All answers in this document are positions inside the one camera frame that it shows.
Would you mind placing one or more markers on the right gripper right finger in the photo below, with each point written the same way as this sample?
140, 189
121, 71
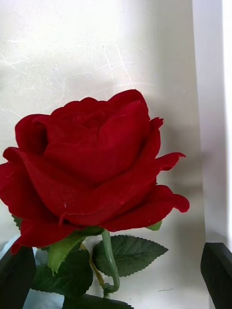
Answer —
218, 275

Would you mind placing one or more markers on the red rose with green stem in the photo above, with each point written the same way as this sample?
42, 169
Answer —
91, 164

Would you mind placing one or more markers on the pale blue flower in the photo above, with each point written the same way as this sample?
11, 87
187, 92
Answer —
46, 301

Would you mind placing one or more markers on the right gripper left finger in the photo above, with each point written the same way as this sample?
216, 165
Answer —
14, 280

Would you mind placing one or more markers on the shallow white box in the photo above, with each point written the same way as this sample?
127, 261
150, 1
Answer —
210, 96

